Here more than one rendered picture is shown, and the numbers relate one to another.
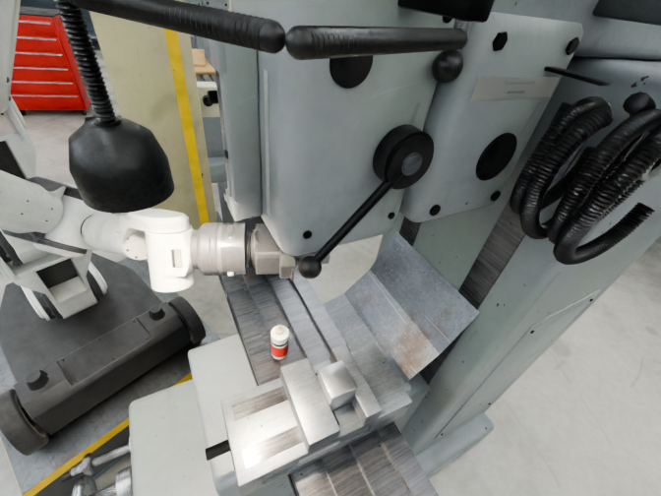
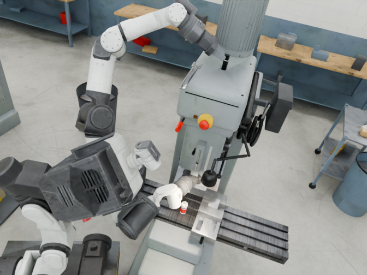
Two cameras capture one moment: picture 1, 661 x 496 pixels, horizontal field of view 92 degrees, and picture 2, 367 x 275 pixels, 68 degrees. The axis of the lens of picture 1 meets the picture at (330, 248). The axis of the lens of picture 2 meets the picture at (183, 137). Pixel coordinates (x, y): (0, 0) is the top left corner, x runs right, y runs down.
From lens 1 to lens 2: 1.23 m
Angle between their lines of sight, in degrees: 36
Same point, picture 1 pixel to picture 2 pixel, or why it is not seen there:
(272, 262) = (196, 181)
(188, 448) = (172, 264)
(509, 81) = not seen: hidden behind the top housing
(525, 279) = (236, 147)
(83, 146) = (214, 178)
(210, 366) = (161, 234)
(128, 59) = not seen: outside the picture
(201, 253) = (185, 190)
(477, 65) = not seen: hidden behind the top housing
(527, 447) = (235, 195)
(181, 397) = (152, 256)
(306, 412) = (214, 214)
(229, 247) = (189, 184)
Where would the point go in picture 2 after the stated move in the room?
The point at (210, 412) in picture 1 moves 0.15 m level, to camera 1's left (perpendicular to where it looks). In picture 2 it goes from (177, 244) to (158, 258)
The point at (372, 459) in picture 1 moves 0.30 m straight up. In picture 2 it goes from (228, 216) to (241, 186)
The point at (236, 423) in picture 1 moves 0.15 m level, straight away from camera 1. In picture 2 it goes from (201, 231) to (177, 221)
